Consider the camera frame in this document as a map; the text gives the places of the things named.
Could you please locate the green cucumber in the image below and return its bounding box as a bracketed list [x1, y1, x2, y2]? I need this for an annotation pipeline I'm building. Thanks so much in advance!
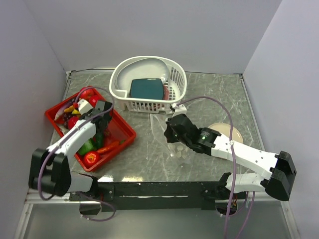
[93, 132, 104, 149]

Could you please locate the clear dotted zip bag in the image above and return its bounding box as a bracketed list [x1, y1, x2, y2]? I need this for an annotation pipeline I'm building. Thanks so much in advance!
[149, 114, 193, 165]

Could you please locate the red faceted apple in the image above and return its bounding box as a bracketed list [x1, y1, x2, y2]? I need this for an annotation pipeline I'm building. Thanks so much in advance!
[88, 95, 103, 108]

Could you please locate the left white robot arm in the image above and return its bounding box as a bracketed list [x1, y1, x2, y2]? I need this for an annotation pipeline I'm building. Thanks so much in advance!
[28, 100, 114, 200]

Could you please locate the red plastic tray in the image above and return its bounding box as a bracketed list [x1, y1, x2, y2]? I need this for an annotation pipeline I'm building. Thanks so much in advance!
[44, 93, 136, 172]

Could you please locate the orange carrot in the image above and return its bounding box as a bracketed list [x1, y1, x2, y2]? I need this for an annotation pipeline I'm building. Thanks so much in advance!
[97, 141, 120, 154]

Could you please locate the green bell pepper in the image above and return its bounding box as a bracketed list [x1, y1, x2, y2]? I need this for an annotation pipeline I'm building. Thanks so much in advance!
[77, 138, 97, 156]

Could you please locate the yellow banana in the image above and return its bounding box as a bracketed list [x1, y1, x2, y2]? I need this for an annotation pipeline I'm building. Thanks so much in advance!
[71, 110, 81, 115]

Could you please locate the red round fruit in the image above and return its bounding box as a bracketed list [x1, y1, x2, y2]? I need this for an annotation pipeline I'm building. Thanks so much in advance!
[67, 116, 79, 130]

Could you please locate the orange ginger root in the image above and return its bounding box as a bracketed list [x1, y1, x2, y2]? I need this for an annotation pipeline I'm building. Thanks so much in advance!
[64, 105, 75, 113]

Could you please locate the purple grapes bunch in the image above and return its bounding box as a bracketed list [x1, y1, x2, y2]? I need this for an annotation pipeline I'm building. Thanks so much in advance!
[62, 113, 73, 129]

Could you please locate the purple eggplant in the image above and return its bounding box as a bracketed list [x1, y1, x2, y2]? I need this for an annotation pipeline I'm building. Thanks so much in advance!
[54, 98, 75, 121]

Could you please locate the pink plate in basket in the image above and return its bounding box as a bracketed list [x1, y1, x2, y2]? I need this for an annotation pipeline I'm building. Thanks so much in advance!
[163, 85, 169, 101]

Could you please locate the white plastic basket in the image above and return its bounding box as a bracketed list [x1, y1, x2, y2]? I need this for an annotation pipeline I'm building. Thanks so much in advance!
[109, 56, 187, 114]

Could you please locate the pink round plate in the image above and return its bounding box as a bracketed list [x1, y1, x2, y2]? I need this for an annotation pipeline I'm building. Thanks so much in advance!
[209, 122, 244, 143]

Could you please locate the teal square plate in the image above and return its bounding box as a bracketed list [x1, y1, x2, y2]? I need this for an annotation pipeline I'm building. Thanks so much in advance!
[130, 78, 164, 100]

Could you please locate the white oval plate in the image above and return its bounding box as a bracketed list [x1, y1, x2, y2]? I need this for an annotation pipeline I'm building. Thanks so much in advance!
[115, 58, 169, 91]

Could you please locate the black mounting base bar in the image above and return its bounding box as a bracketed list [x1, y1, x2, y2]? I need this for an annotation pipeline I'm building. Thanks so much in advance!
[68, 181, 250, 216]

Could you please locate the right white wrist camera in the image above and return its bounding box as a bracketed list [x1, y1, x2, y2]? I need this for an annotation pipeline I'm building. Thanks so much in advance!
[170, 103, 187, 117]

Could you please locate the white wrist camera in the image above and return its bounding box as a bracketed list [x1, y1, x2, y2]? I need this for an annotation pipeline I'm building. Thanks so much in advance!
[77, 99, 93, 115]
[170, 103, 187, 117]

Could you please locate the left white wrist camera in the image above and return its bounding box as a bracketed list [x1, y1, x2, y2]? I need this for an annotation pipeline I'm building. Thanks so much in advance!
[77, 99, 93, 115]

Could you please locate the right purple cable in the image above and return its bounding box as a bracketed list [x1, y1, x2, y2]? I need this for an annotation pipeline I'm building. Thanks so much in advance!
[179, 96, 256, 239]

